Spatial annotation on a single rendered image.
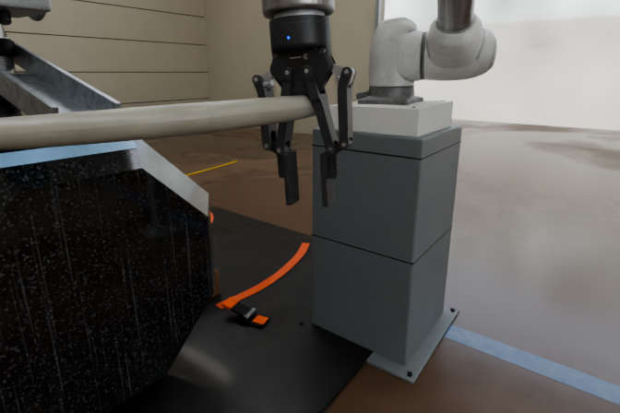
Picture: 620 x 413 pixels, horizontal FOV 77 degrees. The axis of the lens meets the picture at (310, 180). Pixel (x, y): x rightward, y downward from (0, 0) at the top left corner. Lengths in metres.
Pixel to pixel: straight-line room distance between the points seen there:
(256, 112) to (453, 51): 0.95
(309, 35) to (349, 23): 5.64
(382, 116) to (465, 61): 0.30
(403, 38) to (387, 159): 0.39
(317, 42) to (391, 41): 0.88
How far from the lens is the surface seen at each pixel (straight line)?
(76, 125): 0.40
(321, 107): 0.49
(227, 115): 0.40
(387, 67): 1.35
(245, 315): 1.67
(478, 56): 1.33
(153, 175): 1.16
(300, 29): 0.48
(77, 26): 7.00
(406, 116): 1.22
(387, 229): 1.30
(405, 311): 1.40
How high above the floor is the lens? 0.99
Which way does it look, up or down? 15 degrees down
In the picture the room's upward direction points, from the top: straight up
